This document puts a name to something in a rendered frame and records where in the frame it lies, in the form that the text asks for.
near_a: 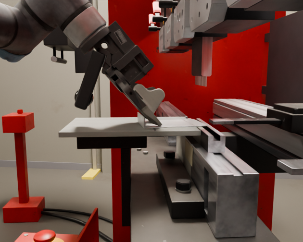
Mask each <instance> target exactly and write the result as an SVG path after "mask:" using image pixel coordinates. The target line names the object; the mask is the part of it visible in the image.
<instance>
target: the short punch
mask: <svg viewBox="0 0 303 242"><path fill-rule="evenodd" d="M212 49H213V37H201V38H199V39H197V40H195V41H193V42H192V68H191V74H192V75H193V76H195V84H196V85H201V86H205V87H207V76H211V75H212Z"/></svg>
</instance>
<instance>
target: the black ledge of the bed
mask: <svg viewBox="0 0 303 242"><path fill-rule="evenodd" d="M167 150H172V151H174V152H175V153H176V146H169V145H168V143H167V141H166V139H165V137H164V136H147V148H141V151H137V149H136V148H131V196H130V242H280V241H279V240H278V238H277V237H276V236H275V235H274V234H273V233H272V231H271V230H270V229H269V228H268V227H267V226H266V225H265V223H264V222H262V221H261V219H260V218H259V217H258V216H257V222H256V236H252V237H225V238H216V237H215V236H214V234H213V232H212V230H211V228H210V226H209V224H208V222H207V220H206V218H205V216H204V217H203V218H176V219H172V218H171V216H170V212H169V208H168V205H167V201H166V197H165V194H164V190H163V186H162V182H161V179H160V175H159V171H158V168H157V164H156V154H157V153H164V151H167ZM143 151H148V154H146V155H145V154H143Z"/></svg>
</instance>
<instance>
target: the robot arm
mask: <svg viewBox="0 0 303 242"><path fill-rule="evenodd" d="M57 26H58V27H59V28H60V29H61V30H62V31H63V32H64V33H65V35H66V36H67V37H68V38H69V39H70V40H71V41H72V43H73V44H74V45H75V46H76V47H77V48H80V47H81V49H80V50H81V51H82V52H83V54H84V55H85V54H87V53H88V52H89V51H91V50H92V49H93V48H95V50H93V52H92V55H91V57H90V60H89V63H88V66H87V69H86V72H85V75H84V78H83V81H82V84H81V86H80V89H79V90H77V91H76V93H75V107H76V108H79V109H82V110H86V109H87V107H88V106H89V105H90V104H91V103H92V102H93V99H94V97H93V90H94V87H95V85H96V82H97V79H98V76H99V74H100V71H101V67H102V65H103V62H104V59H105V56H106V59H105V62H104V65H103V68H102V71H101V72H102V74H105V75H106V77H107V78H108V79H109V80H110V81H111V82H112V83H113V85H114V86H115V87H116V88H117V89H118V90H119V91H120V92H121V93H122V92H123V94H124V95H125V96H126V97H127V98H128V99H129V100H130V102H131V103H132V104H133V105H134V106H135V107H136V108H137V110H138V111H139V112H140V113H141V114H142V115H143V116H144V117H145V118H146V119H148V121H149V122H150V123H152V124H155V125H158V126H161V125H162V124H161V122H160V121H159V120H158V119H157V117H156V116H155V115H154V113H155V111H156V110H157V108H158V107H159V105H160V104H161V102H162V101H163V99H164V97H165V93H164V91H163V90H162V89H160V88H158V89H156V88H155V87H149V88H145V87H144V86H143V85H141V84H137V83H135V82H136V81H137V80H141V79H142V78H143V77H144V76H145V75H146V74H147V72H148V71H150V70H151V69H152V68H153V67H154V65H153V64H152V62H151V61H150V60H149V59H148V58H147V56H146V55H145V54H144V53H143V51H142V50H141V49H140V48H139V46H138V45H135V44H134V43H133V41H132V40H131V39H130V38H129V36H128V35H127V34H126V33H125V32H124V30H123V29H122V28H121V26H120V25H119V24H118V23H117V22H116V21H114V22H113V23H112V24H111V25H110V26H106V21H105V20H104V19H103V17H102V16H101V15H100V14H99V12H98V11H97V10H96V9H95V8H94V6H92V4H91V3H90V2H89V1H88V0H20V1H19V2H18V3H17V4H16V5H15V6H14V7H11V6H8V5H5V4H3V3H0V58H2V59H4V60H7V61H8V62H13V63H14V62H19V61H20V60H21V59H22V58H23V57H25V56H27V55H29V54H30V53H31V52H32V50H33V49H34V48H35V47H36V46H37V45H38V44H39V43H40V42H41V41H42V40H43V39H44V38H46V37H47V36H48V35H49V34H50V33H51V32H52V31H53V30H54V29H55V28H56V27H57ZM102 43H106V44H107V48H103V47H102V46H101V45H102Z"/></svg>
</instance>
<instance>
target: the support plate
mask: <svg viewBox="0 0 303 242"><path fill-rule="evenodd" d="M157 119H158V120H185V119H186V118H185V117H157ZM155 129H156V131H154V129H153V128H148V129H144V128H143V127H142V126H141V125H140V124H139V123H138V118H137V117H119V118H75V119H74V120H73V121H71V122H70V123H69V124H68V125H66V126H65V127H64V128H63V129H62V130H60V131H59V132H58V137H59V138H61V137H132V136H201V130H199V129H198V128H197V127H174V128H155Z"/></svg>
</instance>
